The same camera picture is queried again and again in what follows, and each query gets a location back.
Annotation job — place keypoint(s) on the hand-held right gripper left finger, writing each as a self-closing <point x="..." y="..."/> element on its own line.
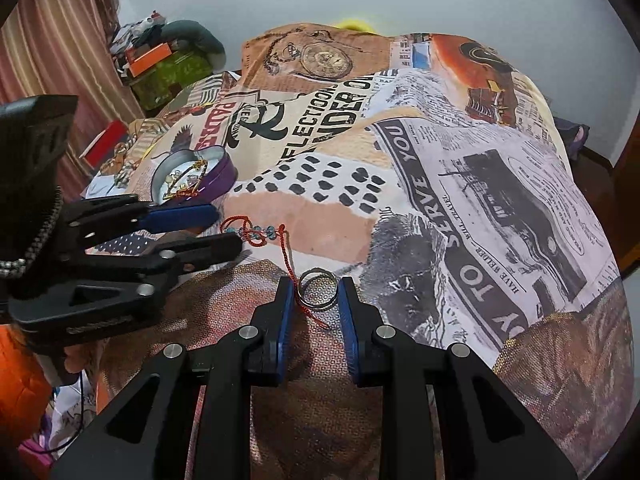
<point x="286" y="322"/>

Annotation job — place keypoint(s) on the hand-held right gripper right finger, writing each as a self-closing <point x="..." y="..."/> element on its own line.
<point x="348" y="322"/>

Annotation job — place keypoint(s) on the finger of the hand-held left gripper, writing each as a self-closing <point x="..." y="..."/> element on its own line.
<point x="205" y="254"/>
<point x="182" y="216"/>

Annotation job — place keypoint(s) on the purple heart-shaped tin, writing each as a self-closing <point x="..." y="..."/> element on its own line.
<point x="197" y="176"/>

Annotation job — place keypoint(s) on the red and white box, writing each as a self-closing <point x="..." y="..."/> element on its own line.
<point x="104" y="144"/>

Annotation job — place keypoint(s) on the striped brown curtain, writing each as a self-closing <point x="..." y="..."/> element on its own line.
<point x="55" y="60"/>

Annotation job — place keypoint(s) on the striped patchwork cloth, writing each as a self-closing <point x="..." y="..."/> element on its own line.
<point x="200" y="94"/>

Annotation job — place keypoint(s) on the newspaper print blanket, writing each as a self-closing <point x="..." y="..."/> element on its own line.
<point x="400" y="210"/>

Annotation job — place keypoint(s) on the green patterned bag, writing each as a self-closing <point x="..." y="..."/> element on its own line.
<point x="170" y="77"/>

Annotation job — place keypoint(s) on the orange box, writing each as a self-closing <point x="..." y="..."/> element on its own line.
<point x="150" y="57"/>

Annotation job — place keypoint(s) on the white crumpled clothing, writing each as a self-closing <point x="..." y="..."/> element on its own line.
<point x="132" y="30"/>

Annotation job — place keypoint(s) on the grey jacket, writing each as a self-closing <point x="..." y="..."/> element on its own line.
<point x="197" y="35"/>

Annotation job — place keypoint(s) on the orange cloth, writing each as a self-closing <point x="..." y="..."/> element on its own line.
<point x="22" y="390"/>

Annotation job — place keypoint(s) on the yellow round object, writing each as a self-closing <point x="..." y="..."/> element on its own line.
<point x="356" y="25"/>

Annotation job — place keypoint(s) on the dark purple cloth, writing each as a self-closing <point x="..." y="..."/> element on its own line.
<point x="572" y="135"/>

